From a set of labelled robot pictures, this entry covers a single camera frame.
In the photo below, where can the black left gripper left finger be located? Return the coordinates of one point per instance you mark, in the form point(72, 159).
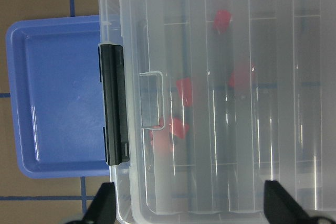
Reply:
point(103, 208)

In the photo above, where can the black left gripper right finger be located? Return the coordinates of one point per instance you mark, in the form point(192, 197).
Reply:
point(280, 207)

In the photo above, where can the clear plastic box lid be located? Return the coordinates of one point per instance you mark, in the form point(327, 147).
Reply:
point(281, 128)

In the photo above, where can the red block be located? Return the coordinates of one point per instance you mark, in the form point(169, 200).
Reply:
point(222, 20)
point(165, 139)
point(184, 88)
point(242, 76)

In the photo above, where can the red block in box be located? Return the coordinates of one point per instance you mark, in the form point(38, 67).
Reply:
point(184, 88)
point(242, 76)
point(165, 139)

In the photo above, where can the black box latch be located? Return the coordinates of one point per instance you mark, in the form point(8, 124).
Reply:
point(112, 76)

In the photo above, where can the blue plastic tray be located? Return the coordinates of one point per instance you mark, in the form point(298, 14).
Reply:
point(56, 97)

